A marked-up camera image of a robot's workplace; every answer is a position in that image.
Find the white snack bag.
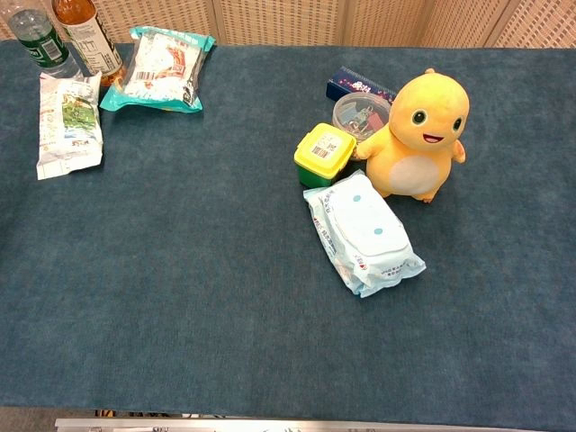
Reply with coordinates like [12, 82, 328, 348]
[36, 70, 104, 181]

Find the blue table cloth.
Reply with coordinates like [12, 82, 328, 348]
[0, 39, 576, 432]

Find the clear green-label water bottle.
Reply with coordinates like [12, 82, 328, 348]
[6, 8, 84, 79]

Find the wicker folding screen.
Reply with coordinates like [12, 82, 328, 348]
[0, 0, 576, 49]

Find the yellow lidded green box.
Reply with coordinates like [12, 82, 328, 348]
[293, 121, 358, 189]

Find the teal snack bag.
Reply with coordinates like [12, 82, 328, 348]
[98, 25, 217, 113]

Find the amber tea bottle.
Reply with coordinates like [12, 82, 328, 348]
[50, 0, 128, 88]

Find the clear round tub of clips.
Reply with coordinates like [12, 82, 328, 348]
[331, 92, 393, 139]

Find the light blue wet wipes pack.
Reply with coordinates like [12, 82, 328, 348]
[302, 168, 428, 299]

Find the dark blue rectangular box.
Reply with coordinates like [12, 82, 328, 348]
[325, 66, 399, 107]

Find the silver metal rail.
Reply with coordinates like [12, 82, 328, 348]
[54, 417, 470, 432]

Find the yellow plush dinosaur toy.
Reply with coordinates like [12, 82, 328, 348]
[354, 67, 471, 205]

